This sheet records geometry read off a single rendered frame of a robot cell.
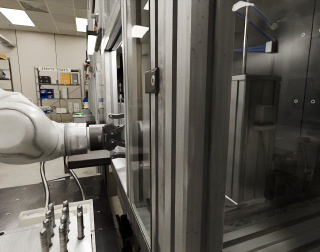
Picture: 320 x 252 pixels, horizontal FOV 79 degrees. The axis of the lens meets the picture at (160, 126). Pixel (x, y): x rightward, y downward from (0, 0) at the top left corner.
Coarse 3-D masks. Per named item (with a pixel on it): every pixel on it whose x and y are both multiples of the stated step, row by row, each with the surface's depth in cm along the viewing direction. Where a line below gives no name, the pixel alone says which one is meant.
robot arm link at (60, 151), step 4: (56, 124) 50; (60, 124) 52; (64, 124) 52; (56, 128) 47; (60, 128) 50; (64, 128) 51; (60, 132) 49; (64, 132) 51; (60, 136) 49; (64, 136) 50; (60, 140) 48; (64, 140) 50; (60, 144) 49; (64, 144) 50; (56, 148) 47; (60, 148) 49; (64, 148) 50; (52, 152) 46; (56, 152) 48; (60, 152) 50; (64, 152) 51; (48, 156) 46; (52, 156) 48; (56, 156) 50; (60, 156) 52; (40, 160) 46; (44, 160) 48; (48, 160) 50
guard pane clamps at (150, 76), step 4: (96, 68) 112; (156, 68) 20; (148, 72) 22; (152, 72) 21; (156, 72) 20; (148, 76) 22; (152, 76) 21; (156, 76) 20; (148, 80) 23; (152, 80) 21; (156, 80) 20; (148, 84) 23; (152, 84) 21; (156, 84) 20; (148, 88) 23; (152, 88) 21; (156, 88) 20; (148, 92) 23; (152, 92) 22; (156, 92) 20
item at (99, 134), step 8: (96, 128) 54; (104, 128) 56; (112, 128) 57; (96, 136) 53; (104, 136) 56; (112, 136) 57; (120, 136) 58; (96, 144) 53; (104, 144) 57; (112, 144) 57
